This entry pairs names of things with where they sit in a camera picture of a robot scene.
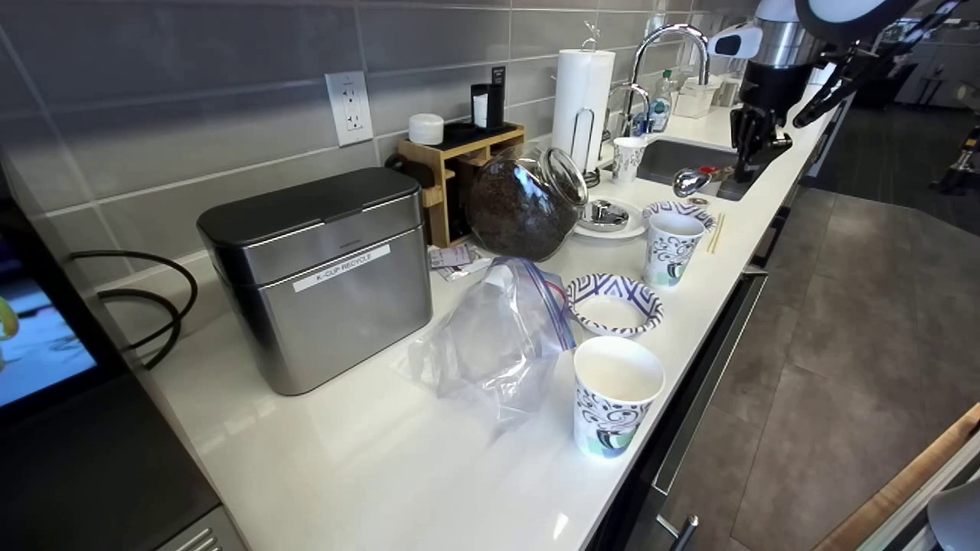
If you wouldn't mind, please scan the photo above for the printed paper leaflet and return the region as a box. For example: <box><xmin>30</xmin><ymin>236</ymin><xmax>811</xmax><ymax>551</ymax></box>
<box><xmin>425</xmin><ymin>238</ymin><xmax>497</xmax><ymax>284</ymax></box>

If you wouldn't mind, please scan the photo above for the small white jar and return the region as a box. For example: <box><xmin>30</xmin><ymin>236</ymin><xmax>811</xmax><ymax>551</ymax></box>
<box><xmin>406</xmin><ymin>111</ymin><xmax>446</xmax><ymax>148</ymax></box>

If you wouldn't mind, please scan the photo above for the tall black bottle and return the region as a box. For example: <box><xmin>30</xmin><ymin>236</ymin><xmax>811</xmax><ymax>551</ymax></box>
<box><xmin>486</xmin><ymin>65</ymin><xmax>507</xmax><ymax>132</ymax></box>

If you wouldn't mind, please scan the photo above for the wire paper towel holder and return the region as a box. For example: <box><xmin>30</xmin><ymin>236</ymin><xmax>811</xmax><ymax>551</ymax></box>
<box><xmin>562</xmin><ymin>105</ymin><xmax>606</xmax><ymax>177</ymax></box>

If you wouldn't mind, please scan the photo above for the clear zip plastic bag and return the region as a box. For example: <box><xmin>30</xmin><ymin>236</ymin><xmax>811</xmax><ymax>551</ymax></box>
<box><xmin>406</xmin><ymin>253</ymin><xmax>578</xmax><ymax>425</ymax></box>

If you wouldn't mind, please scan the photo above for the white plate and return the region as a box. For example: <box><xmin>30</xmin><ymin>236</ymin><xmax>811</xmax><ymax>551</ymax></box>
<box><xmin>571</xmin><ymin>196</ymin><xmax>651</xmax><ymax>245</ymax></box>

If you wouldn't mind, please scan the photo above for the blue dish soap bottle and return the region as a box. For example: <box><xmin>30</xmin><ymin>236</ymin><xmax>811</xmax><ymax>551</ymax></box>
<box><xmin>639</xmin><ymin>67</ymin><xmax>677</xmax><ymax>135</ymax></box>

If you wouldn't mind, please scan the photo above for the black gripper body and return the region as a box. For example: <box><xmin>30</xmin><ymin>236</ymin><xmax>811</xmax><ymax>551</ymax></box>
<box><xmin>736</xmin><ymin>59</ymin><xmax>815</xmax><ymax>119</ymax></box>

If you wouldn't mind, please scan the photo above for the chrome faucet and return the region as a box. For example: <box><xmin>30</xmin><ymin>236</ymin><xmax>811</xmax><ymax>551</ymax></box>
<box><xmin>625</xmin><ymin>21</ymin><xmax>717</xmax><ymax>132</ymax></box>

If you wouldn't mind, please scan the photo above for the stainless steel bin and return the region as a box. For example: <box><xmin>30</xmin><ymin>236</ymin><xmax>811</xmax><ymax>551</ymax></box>
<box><xmin>197</xmin><ymin>164</ymin><xmax>437</xmax><ymax>399</ymax></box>

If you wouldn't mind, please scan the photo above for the undermount kitchen sink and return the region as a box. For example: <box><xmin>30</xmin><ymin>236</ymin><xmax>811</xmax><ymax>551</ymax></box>
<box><xmin>637</xmin><ymin>138</ymin><xmax>745</xmax><ymax>192</ymax></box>

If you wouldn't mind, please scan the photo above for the wooden countertop rack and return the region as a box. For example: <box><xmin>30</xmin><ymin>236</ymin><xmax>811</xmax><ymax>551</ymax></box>
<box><xmin>391</xmin><ymin>119</ymin><xmax>529</xmax><ymax>250</ymax></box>

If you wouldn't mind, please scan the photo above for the white wall power outlet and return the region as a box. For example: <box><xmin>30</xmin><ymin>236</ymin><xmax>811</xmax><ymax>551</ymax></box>
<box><xmin>322</xmin><ymin>67</ymin><xmax>378</xmax><ymax>150</ymax></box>

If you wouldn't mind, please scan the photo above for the grey dome shaped object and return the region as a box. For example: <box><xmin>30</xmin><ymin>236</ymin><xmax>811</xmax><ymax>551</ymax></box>
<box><xmin>926</xmin><ymin>477</ymin><xmax>980</xmax><ymax>551</ymax></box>

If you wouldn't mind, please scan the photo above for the wooden edged table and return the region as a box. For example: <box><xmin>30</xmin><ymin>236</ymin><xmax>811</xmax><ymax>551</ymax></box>
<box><xmin>815</xmin><ymin>400</ymin><xmax>980</xmax><ymax>551</ymax></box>

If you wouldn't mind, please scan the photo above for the printed paper cup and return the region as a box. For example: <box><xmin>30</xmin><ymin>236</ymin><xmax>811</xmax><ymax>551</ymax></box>
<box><xmin>571</xmin><ymin>334</ymin><xmax>667</xmax><ymax>463</ymax></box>
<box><xmin>609</xmin><ymin>135</ymin><xmax>651</xmax><ymax>188</ymax></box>
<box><xmin>642</xmin><ymin>209</ymin><xmax>710</xmax><ymax>298</ymax></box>

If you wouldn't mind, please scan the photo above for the metal coffee scoop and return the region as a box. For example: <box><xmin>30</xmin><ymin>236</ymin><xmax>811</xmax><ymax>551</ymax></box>
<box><xmin>670</xmin><ymin>164</ymin><xmax>717</xmax><ymax>205</ymax></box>

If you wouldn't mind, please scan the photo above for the black appliance power cable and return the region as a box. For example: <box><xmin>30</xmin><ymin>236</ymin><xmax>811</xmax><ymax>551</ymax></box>
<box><xmin>63</xmin><ymin>248</ymin><xmax>201</xmax><ymax>374</ymax></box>

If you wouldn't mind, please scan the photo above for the white paper towel roll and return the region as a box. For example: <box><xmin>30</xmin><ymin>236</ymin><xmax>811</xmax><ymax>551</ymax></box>
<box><xmin>547</xmin><ymin>46</ymin><xmax>619</xmax><ymax>175</ymax></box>

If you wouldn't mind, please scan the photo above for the black bottle white label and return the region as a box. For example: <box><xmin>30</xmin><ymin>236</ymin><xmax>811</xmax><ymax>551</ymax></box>
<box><xmin>468</xmin><ymin>82</ymin><xmax>494</xmax><ymax>132</ymax></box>

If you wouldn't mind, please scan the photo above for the stainless steel dishwasher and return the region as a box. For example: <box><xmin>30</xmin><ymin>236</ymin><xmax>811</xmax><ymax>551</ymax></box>
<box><xmin>586</xmin><ymin>266</ymin><xmax>774</xmax><ymax>551</ymax></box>

